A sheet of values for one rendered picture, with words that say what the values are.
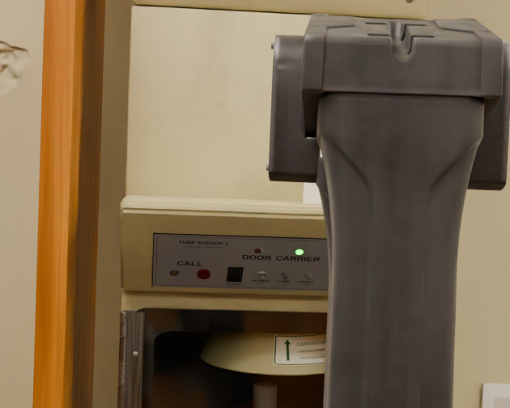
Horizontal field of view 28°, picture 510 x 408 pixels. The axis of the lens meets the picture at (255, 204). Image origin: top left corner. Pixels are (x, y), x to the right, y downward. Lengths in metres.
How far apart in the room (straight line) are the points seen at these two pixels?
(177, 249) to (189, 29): 0.24
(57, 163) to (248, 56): 0.24
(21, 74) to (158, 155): 0.49
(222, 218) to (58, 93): 0.20
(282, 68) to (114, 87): 1.06
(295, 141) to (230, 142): 0.63
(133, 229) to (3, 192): 0.57
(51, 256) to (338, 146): 0.65
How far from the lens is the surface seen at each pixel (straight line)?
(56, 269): 1.01
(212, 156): 1.09
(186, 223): 0.99
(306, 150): 0.47
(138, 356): 1.10
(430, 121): 0.39
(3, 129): 1.54
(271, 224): 0.99
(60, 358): 1.03
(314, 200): 1.02
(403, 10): 1.13
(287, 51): 0.47
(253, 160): 1.09
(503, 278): 1.62
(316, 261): 1.04
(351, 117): 0.39
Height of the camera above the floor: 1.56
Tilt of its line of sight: 3 degrees down
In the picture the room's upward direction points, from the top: 2 degrees clockwise
